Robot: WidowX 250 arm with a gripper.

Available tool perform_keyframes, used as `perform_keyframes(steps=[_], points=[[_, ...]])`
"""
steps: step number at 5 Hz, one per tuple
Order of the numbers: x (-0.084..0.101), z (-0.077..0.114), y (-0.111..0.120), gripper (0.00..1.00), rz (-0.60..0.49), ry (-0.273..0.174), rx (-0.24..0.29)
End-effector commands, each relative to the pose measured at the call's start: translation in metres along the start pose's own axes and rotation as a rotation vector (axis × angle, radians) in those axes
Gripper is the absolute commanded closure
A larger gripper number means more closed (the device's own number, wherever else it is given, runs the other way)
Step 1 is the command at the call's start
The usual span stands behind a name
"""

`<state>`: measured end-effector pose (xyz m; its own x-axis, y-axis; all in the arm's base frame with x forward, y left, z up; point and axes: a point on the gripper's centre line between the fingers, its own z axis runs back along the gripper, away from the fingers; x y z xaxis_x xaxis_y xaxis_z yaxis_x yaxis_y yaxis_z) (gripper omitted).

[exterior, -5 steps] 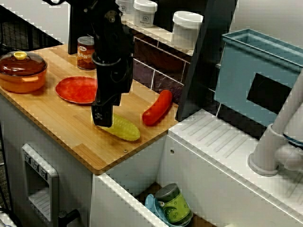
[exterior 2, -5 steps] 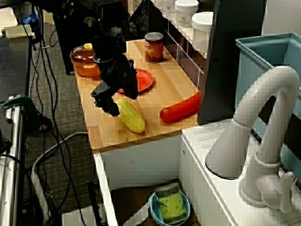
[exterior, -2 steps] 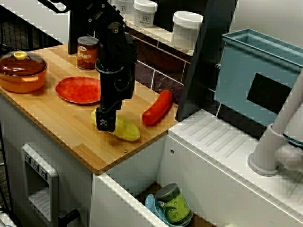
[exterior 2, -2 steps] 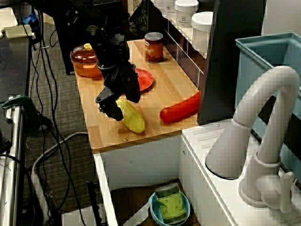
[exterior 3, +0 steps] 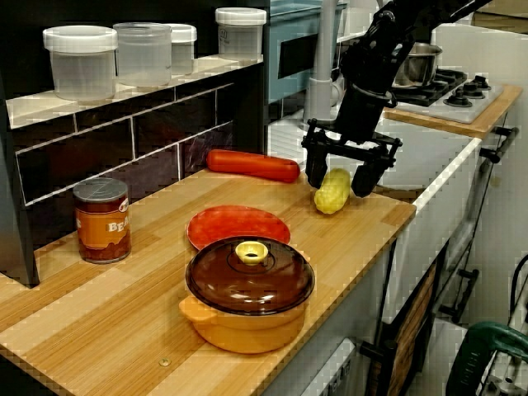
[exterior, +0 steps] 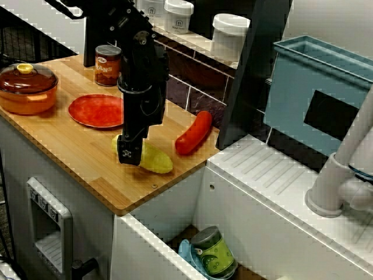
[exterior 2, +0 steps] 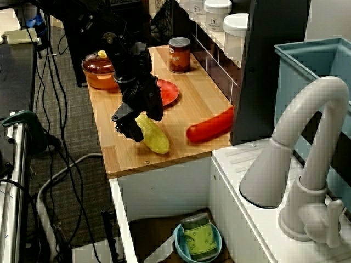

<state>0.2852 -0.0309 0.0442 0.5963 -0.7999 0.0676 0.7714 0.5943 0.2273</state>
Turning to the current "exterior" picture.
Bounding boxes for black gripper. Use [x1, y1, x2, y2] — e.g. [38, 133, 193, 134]
[117, 86, 167, 166]

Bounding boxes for yellow toy corn cob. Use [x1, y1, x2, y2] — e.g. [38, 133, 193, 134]
[111, 134, 174, 175]

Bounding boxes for clear lidless plastic cup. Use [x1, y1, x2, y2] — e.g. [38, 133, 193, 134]
[139, 0, 166, 22]

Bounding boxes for red round plate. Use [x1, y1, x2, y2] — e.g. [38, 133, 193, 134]
[68, 93, 126, 129]

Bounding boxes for red toy sausage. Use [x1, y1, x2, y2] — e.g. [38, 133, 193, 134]
[175, 110, 213, 156]

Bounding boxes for orange beans can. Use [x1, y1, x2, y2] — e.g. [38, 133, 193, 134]
[94, 44, 122, 88]

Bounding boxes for black tiled backsplash shelf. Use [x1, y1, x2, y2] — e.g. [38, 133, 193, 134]
[83, 0, 294, 151]

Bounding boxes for grey dispenser panel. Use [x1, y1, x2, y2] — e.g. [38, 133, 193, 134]
[26, 177, 73, 280]

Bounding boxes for white toy kitchen cabinet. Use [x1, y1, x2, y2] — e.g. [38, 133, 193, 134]
[0, 112, 117, 280]

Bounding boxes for light blue toy cup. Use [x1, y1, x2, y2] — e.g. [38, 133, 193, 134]
[177, 238, 235, 280]

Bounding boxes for brown lid with yellow knob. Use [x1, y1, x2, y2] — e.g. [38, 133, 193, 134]
[0, 63, 59, 95]

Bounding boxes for orange toy cooking pot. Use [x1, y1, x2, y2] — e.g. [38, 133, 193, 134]
[0, 83, 58, 116]

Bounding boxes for green toy can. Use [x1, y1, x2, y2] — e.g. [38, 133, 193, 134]
[191, 226, 237, 277]

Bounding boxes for small white-lidded plastic jar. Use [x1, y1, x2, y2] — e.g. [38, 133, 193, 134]
[163, 0, 195, 35]

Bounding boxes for white toy sink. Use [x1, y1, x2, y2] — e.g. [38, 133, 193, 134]
[112, 134, 373, 280]

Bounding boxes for blue toy bin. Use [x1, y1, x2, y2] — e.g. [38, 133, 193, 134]
[263, 35, 373, 157]

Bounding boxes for grey toy faucet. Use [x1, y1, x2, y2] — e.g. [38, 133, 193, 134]
[304, 84, 373, 218]

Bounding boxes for black cabinet handle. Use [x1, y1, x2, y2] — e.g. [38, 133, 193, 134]
[71, 257, 99, 279]

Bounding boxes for black wire mesh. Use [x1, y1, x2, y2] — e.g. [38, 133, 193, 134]
[0, 5, 79, 64]

